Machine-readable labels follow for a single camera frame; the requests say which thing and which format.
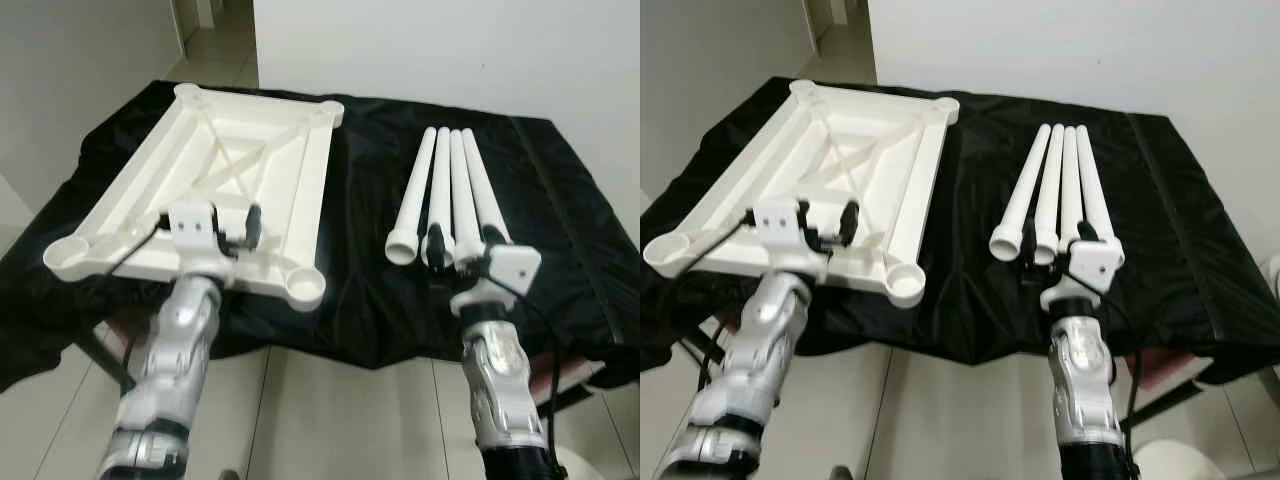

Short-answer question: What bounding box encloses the white plastic table leg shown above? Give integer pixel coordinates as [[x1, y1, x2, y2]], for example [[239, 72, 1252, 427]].
[[1075, 125, 1119, 244], [1033, 124, 1067, 267], [385, 127, 439, 267], [990, 124, 1054, 264], [425, 127, 454, 269], [449, 129, 483, 263], [461, 129, 512, 247], [1058, 126, 1087, 253]]

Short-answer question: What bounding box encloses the white plastic table top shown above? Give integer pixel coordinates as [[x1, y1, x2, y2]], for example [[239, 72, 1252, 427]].
[[42, 83, 346, 314], [642, 79, 961, 309]]

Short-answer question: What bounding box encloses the black table cloth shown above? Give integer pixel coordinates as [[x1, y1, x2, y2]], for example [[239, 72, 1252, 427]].
[[640, 75, 1280, 386], [0, 80, 641, 393]]

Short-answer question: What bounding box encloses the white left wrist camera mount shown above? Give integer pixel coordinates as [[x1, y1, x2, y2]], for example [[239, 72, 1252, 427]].
[[752, 196, 836, 286], [166, 200, 251, 291]]

